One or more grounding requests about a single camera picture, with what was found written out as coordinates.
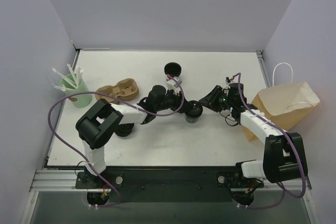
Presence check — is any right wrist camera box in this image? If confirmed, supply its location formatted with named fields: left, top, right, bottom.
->
left=224, top=77, right=235, bottom=90

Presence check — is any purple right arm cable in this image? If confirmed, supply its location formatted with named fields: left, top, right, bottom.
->
left=228, top=72, right=308, bottom=209

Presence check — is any black plastic cup lid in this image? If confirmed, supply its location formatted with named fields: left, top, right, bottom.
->
left=185, top=100, right=203, bottom=115

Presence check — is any stack of black cup lids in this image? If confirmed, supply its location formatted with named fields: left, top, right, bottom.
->
left=114, top=123, right=134, bottom=137

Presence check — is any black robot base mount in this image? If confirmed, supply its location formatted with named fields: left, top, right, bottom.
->
left=75, top=166, right=264, bottom=206

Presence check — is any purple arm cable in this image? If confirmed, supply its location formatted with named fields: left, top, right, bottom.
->
left=47, top=76, right=186, bottom=208
left=228, top=72, right=308, bottom=209

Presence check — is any dark paper coffee cup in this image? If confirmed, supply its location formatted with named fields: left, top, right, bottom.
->
left=185, top=113, right=201, bottom=123

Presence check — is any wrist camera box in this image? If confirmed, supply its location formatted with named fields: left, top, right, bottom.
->
left=224, top=77, right=235, bottom=90
left=166, top=76, right=182, bottom=95

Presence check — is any stack of dark paper cups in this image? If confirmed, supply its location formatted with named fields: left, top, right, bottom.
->
left=164, top=62, right=182, bottom=84

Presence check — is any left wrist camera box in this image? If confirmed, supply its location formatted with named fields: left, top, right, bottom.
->
left=166, top=76, right=182, bottom=95

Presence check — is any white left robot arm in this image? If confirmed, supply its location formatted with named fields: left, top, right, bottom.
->
left=76, top=85, right=195, bottom=188

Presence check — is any brown pulp cup carrier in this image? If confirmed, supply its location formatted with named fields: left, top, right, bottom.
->
left=97, top=78, right=139, bottom=101

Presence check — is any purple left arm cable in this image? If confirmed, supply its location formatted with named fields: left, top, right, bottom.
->
left=47, top=76, right=186, bottom=208

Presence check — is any green straw holder cup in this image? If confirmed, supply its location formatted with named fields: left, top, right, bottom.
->
left=59, top=78, right=92, bottom=108

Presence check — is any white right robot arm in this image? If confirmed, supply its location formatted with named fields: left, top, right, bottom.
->
left=199, top=83, right=308, bottom=186

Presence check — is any white wrapped straw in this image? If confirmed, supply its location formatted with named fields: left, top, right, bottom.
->
left=53, top=85, right=66, bottom=92
left=67, top=64, right=78, bottom=88
left=75, top=66, right=83, bottom=88
left=52, top=68, right=77, bottom=88

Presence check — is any brown paper takeout bag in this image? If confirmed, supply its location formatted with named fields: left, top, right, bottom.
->
left=251, top=67, right=320, bottom=131

